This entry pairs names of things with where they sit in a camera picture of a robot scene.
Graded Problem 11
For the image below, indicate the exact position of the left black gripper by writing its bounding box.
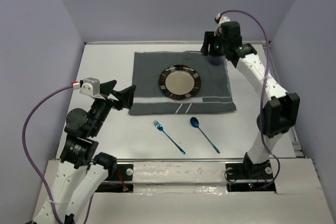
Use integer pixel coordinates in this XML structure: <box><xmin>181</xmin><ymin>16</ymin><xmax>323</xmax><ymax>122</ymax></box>
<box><xmin>89</xmin><ymin>79</ymin><xmax>137</xmax><ymax>135</ymax></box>

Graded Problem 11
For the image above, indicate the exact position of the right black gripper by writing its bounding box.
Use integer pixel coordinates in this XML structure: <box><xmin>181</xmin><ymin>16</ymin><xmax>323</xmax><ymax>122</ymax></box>
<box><xmin>199</xmin><ymin>32</ymin><xmax>228</xmax><ymax>58</ymax></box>

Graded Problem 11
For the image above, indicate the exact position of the purple ceramic mug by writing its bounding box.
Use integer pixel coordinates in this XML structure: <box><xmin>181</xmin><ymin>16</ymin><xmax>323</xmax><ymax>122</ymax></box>
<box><xmin>209</xmin><ymin>56</ymin><xmax>223</xmax><ymax>66</ymax></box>

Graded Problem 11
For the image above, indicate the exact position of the blue metal fork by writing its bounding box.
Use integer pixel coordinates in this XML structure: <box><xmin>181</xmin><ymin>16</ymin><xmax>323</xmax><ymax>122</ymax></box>
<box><xmin>153</xmin><ymin>120</ymin><xmax>186</xmax><ymax>155</ymax></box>

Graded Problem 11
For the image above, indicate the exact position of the dark rimmed dinner plate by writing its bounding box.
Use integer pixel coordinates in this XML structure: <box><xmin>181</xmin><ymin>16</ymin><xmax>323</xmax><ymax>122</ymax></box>
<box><xmin>158</xmin><ymin>65</ymin><xmax>202</xmax><ymax>100</ymax></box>

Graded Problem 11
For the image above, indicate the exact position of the grey striped cloth placemat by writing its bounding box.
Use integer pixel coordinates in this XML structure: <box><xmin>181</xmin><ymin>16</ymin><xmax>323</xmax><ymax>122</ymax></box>
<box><xmin>129</xmin><ymin>51</ymin><xmax>236</xmax><ymax>116</ymax></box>

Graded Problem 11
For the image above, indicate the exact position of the blue metal spoon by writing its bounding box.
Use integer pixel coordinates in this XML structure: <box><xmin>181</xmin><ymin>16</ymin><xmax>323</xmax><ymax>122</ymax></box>
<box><xmin>190</xmin><ymin>116</ymin><xmax>220</xmax><ymax>154</ymax></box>

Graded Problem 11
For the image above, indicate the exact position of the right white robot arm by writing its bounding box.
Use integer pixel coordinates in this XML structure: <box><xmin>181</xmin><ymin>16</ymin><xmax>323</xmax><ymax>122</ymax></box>
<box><xmin>201</xmin><ymin>17</ymin><xmax>300</xmax><ymax>178</ymax></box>

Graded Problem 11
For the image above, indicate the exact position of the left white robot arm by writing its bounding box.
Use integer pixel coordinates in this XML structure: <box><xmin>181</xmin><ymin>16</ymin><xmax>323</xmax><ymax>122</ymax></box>
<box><xmin>31</xmin><ymin>78</ymin><xmax>136</xmax><ymax>223</ymax></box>

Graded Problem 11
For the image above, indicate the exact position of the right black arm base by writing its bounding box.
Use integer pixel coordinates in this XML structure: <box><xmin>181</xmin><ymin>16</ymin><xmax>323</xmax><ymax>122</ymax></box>
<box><xmin>224</xmin><ymin>161</ymin><xmax>276</xmax><ymax>193</ymax></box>

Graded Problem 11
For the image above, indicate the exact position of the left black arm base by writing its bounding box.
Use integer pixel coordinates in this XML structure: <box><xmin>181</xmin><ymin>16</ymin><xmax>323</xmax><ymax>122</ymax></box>
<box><xmin>97</xmin><ymin>163</ymin><xmax>134</xmax><ymax>193</ymax></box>

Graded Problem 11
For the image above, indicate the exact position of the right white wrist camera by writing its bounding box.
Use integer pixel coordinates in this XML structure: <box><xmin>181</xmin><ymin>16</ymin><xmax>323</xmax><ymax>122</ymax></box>
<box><xmin>214</xmin><ymin>13</ymin><xmax>230</xmax><ymax>36</ymax></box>

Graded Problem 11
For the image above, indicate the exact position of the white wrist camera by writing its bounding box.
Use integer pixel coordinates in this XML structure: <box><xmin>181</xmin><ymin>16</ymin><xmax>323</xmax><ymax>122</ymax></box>
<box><xmin>214</xmin><ymin>13</ymin><xmax>230</xmax><ymax>36</ymax></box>
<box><xmin>72</xmin><ymin>78</ymin><xmax>100</xmax><ymax>98</ymax></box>

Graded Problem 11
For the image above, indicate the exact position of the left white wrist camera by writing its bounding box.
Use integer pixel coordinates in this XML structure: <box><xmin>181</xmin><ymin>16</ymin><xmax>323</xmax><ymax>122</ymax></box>
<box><xmin>72</xmin><ymin>78</ymin><xmax>100</xmax><ymax>98</ymax></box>

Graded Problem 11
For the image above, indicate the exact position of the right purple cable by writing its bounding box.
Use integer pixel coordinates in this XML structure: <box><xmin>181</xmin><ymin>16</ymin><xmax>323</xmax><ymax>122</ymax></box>
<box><xmin>220</xmin><ymin>10</ymin><xmax>280</xmax><ymax>190</ymax></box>

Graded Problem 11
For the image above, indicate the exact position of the purple cable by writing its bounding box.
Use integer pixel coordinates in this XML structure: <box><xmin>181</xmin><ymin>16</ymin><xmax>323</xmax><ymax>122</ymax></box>
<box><xmin>22</xmin><ymin>83</ymin><xmax>92</xmax><ymax>224</ymax></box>
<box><xmin>220</xmin><ymin>10</ymin><xmax>280</xmax><ymax>190</ymax></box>

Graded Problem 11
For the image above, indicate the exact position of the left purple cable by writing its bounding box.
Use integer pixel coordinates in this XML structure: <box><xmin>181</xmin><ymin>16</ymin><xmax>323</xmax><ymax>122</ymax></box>
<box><xmin>22</xmin><ymin>83</ymin><xmax>92</xmax><ymax>224</ymax></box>

